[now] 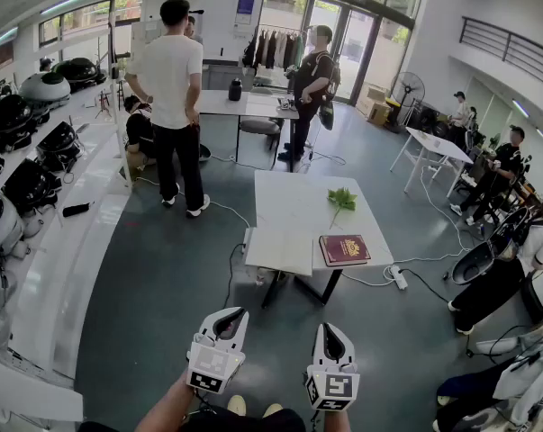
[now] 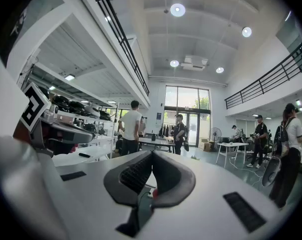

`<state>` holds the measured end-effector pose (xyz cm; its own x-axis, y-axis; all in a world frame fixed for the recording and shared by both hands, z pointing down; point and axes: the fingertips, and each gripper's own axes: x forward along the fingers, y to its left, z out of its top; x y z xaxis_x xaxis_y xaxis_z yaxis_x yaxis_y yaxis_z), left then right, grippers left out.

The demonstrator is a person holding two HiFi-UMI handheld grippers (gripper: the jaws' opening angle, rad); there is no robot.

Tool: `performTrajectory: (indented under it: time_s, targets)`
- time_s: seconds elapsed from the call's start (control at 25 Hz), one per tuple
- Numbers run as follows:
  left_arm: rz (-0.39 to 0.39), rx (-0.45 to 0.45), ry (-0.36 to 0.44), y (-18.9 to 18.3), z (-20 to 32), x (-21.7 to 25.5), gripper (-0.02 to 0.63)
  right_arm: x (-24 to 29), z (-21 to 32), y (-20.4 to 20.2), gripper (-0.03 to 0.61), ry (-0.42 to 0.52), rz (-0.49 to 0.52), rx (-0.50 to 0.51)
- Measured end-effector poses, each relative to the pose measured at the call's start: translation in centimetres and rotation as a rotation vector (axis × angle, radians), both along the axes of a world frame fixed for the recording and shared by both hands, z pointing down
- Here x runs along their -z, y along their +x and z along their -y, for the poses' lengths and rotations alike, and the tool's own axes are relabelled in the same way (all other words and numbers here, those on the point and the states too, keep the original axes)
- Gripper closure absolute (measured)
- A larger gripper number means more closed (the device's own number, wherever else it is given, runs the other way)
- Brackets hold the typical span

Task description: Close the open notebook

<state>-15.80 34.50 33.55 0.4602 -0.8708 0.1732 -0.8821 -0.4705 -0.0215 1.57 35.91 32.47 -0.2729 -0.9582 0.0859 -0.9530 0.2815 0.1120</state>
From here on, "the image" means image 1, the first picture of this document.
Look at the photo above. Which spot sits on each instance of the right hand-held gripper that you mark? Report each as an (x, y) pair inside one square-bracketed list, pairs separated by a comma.
[(332, 385)]

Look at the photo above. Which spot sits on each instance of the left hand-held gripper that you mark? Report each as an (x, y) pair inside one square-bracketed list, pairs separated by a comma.
[(208, 362)]

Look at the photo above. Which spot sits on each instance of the white notebook with grey cover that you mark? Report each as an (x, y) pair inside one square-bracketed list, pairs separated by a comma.
[(277, 250)]

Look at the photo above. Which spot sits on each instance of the person's left forearm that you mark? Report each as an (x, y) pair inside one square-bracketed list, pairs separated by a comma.
[(163, 407)]

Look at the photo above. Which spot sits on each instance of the person's right forearm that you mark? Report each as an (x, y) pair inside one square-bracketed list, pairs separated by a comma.
[(332, 421)]

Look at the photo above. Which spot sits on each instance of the person's left cream shoe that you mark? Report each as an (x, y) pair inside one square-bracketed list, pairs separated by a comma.
[(237, 404)]

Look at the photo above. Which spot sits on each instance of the person's cream shoe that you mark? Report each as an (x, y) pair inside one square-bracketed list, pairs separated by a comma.
[(237, 404), (272, 410)]

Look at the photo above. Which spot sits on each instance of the person's right cream shoe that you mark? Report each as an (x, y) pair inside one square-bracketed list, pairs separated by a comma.
[(272, 410)]

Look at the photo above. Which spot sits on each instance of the person's black shorts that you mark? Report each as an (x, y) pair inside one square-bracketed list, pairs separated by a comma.
[(235, 423)]

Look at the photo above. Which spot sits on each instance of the white power strip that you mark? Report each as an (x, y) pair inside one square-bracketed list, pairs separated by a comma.
[(399, 277)]

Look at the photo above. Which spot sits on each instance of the red book with gold ornament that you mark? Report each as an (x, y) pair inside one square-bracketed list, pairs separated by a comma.
[(343, 249)]

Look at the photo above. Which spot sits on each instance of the dark blue bag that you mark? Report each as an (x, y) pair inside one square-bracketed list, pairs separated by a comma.
[(469, 389)]

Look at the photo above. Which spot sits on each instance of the white marble table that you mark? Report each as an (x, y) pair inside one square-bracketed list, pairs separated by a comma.
[(293, 200)]

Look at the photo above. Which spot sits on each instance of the green leaf sprig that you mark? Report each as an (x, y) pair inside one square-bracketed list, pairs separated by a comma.
[(343, 198)]

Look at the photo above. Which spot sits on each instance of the white and black helmet shell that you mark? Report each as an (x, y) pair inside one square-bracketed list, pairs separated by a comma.
[(478, 259)]

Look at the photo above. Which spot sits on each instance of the black pouch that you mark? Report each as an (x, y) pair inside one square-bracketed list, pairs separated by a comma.
[(76, 209)]

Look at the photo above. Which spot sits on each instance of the pile of white gear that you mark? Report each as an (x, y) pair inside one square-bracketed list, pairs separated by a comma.
[(532, 371)]

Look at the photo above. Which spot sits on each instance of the grey padded chair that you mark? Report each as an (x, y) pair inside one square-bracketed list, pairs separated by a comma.
[(259, 126)]

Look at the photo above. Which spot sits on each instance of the long table with black legs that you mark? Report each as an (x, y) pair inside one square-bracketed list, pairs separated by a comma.
[(221, 101)]

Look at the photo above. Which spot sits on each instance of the white folding table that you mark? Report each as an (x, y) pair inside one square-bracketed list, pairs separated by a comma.
[(437, 144)]

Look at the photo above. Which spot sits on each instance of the dark green bag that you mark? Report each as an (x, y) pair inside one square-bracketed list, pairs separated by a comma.
[(326, 115)]

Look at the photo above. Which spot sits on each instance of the black jug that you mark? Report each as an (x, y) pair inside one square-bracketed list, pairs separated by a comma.
[(235, 90)]

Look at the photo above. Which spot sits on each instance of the brown cardboard box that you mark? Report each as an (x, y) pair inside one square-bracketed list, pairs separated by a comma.
[(379, 111)]

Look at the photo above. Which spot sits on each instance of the black floor fan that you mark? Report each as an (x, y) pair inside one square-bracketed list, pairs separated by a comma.
[(407, 88)]

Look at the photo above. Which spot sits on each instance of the clothes rack with garments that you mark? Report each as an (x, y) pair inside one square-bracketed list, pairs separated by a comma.
[(275, 47)]

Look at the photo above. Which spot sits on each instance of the row of domed helmets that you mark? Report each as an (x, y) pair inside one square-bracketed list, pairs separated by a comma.
[(10, 115)]

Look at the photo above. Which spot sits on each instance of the black balcony railing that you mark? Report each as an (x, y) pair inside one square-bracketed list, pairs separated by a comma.
[(509, 43)]

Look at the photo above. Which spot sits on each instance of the blue wall poster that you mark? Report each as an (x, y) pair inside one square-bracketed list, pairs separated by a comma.
[(245, 5)]

